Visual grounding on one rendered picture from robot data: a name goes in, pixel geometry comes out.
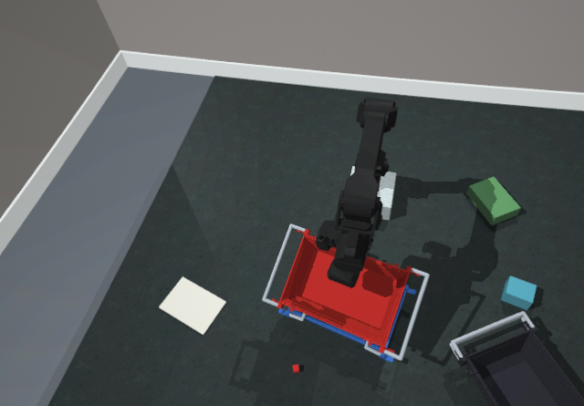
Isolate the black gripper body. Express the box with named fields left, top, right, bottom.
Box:
left=327, top=235, right=372, bottom=288

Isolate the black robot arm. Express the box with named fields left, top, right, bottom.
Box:
left=316, top=98, right=399, bottom=273

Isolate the teal block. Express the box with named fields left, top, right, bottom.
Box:
left=501, top=276, right=537, bottom=310

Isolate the green rectangular block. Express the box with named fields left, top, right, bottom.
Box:
left=466, top=177, right=521, bottom=226

